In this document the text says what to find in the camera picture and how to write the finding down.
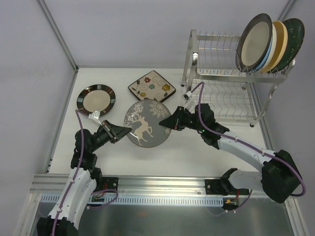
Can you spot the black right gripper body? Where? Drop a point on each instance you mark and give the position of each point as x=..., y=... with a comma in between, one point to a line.
x=179, y=118

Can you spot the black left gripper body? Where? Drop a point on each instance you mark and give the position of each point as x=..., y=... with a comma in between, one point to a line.
x=109, y=132

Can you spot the grey reindeer plate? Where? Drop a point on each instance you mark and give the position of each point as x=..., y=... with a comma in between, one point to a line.
x=143, y=118

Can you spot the striped rim round plate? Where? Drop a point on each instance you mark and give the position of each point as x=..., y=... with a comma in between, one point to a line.
x=96, y=97

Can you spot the brown rimmed cream plate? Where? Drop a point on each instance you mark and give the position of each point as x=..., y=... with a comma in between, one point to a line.
x=253, y=43

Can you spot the cream bear plate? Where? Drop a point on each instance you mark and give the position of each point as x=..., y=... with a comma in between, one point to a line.
x=272, y=49

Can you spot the blue bear plate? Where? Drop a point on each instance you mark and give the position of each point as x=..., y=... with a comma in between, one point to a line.
x=260, y=66

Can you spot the yellow bear plate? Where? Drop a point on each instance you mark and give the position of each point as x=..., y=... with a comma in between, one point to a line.
x=280, y=46

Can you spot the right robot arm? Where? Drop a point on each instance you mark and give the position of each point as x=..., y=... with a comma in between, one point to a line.
x=275, y=172

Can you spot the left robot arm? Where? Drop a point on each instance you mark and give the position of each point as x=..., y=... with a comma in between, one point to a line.
x=84, y=180

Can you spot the metal dish rack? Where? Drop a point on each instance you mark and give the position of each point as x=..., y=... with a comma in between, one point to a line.
x=232, y=95

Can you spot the square floral plate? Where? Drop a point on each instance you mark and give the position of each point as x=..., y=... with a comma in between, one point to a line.
x=152, y=86

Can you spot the dark green floral plate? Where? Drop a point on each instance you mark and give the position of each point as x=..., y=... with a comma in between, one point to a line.
x=296, y=32

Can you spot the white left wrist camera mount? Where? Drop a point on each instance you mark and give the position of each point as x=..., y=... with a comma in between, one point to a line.
x=94, y=116

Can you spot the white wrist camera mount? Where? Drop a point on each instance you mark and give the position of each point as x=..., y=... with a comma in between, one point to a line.
x=94, y=116
x=189, y=102

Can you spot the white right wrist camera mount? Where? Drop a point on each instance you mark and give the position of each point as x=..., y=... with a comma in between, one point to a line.
x=189, y=102

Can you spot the white slotted cable duct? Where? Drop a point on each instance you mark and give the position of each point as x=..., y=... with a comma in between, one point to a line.
x=145, y=200

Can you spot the aluminium mounting rail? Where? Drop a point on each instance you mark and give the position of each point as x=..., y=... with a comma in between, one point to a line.
x=133, y=185

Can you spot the aluminium frame post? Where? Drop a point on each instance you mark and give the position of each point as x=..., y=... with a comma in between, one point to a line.
x=56, y=31

